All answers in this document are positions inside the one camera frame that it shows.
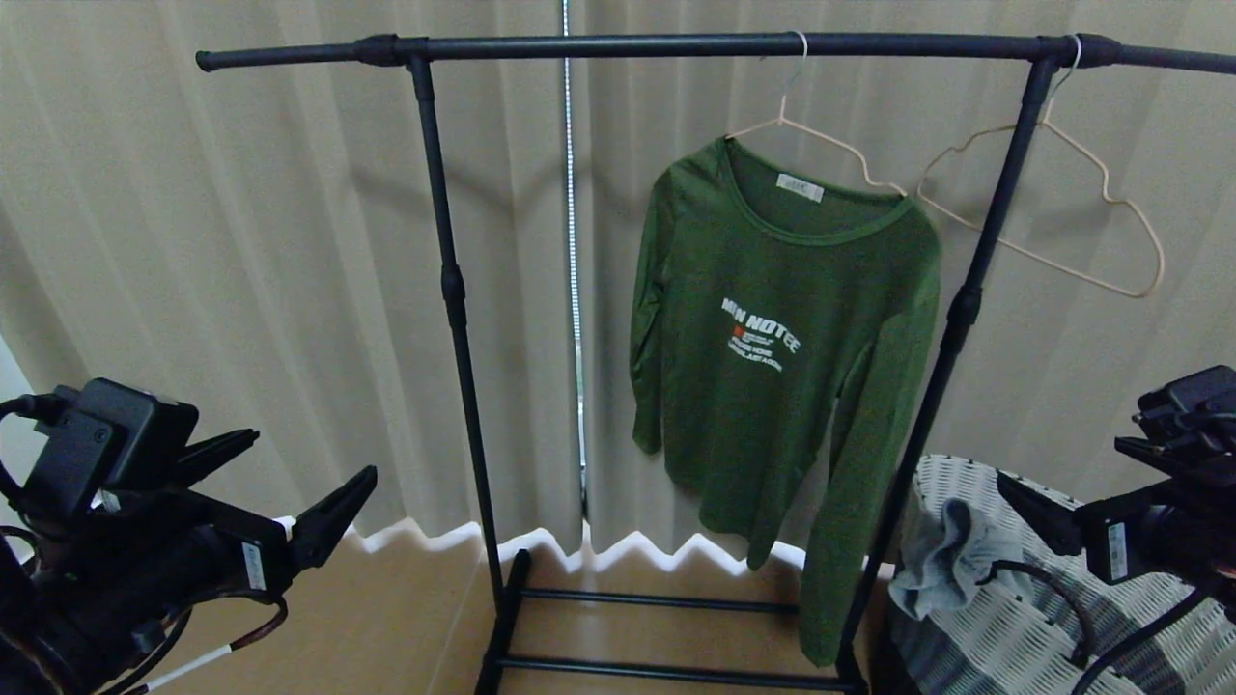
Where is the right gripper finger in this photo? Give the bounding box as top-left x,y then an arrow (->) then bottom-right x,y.
1115,436 -> 1218,484
997,471 -> 1087,558

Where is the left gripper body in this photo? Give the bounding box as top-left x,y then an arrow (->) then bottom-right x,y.
19,487 -> 295,677

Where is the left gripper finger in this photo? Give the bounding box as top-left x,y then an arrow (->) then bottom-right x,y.
288,465 -> 379,572
174,429 -> 262,488

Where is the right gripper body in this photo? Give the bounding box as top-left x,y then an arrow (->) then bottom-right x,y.
1074,478 -> 1236,590

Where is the pale grey garment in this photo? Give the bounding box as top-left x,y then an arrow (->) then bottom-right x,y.
888,497 -> 1034,622

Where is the pink clothes hanger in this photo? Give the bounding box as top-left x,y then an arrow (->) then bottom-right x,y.
724,31 -> 911,200
915,36 -> 1166,299

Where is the green printed shirt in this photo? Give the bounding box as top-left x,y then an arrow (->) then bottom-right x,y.
630,135 -> 942,669

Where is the white laundry basket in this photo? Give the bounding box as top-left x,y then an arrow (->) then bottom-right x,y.
888,454 -> 1236,695

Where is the black clothes rack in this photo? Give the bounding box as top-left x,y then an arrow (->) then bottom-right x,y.
195,32 -> 1236,695

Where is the beige curtain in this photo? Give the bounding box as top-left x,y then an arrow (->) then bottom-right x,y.
0,0 -> 1236,580

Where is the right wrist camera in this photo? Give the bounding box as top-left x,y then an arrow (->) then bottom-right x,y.
1132,365 -> 1236,455

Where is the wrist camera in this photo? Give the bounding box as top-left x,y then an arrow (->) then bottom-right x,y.
1132,365 -> 1236,455
0,378 -> 201,527

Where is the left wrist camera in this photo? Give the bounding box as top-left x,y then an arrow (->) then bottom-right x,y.
0,378 -> 201,527

